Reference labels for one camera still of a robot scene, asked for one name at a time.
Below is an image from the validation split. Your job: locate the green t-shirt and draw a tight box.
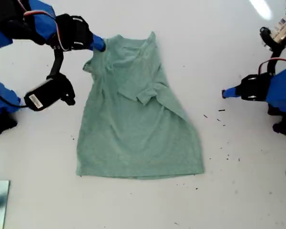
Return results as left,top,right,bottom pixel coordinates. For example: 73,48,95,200
75,31,205,181

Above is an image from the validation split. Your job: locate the arm red white wire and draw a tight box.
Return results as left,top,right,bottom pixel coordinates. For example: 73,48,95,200
258,57,286,77
22,9,70,52

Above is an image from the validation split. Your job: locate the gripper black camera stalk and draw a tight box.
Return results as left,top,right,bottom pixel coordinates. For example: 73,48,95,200
46,49,76,106
259,26,286,77

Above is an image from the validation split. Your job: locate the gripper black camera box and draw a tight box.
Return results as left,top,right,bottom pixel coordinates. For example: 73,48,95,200
23,78,68,112
271,13,286,45

